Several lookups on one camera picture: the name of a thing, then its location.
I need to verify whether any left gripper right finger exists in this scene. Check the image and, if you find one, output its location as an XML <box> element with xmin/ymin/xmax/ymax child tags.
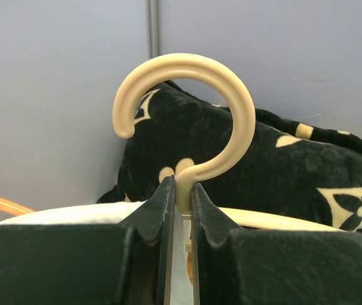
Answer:
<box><xmin>191</xmin><ymin>184</ymin><xmax>362</xmax><ymax>304</ymax></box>

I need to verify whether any white and pink shirt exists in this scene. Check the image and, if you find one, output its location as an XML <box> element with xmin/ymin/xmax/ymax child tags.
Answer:
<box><xmin>0</xmin><ymin>201</ymin><xmax>194</xmax><ymax>305</ymax></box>

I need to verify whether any black floral blanket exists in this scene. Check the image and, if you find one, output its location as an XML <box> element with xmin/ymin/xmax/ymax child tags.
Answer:
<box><xmin>99</xmin><ymin>81</ymin><xmax>362</xmax><ymax>232</ymax></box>

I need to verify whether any cream hanger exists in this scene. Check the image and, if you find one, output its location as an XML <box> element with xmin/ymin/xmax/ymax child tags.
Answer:
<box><xmin>111</xmin><ymin>53</ymin><xmax>340</xmax><ymax>255</ymax></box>

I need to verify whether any aluminium frame post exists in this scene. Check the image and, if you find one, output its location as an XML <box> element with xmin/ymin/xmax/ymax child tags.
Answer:
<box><xmin>145</xmin><ymin>0</ymin><xmax>161</xmax><ymax>59</ymax></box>

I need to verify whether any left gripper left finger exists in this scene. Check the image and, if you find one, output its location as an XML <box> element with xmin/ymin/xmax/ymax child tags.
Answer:
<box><xmin>0</xmin><ymin>177</ymin><xmax>175</xmax><ymax>304</ymax></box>

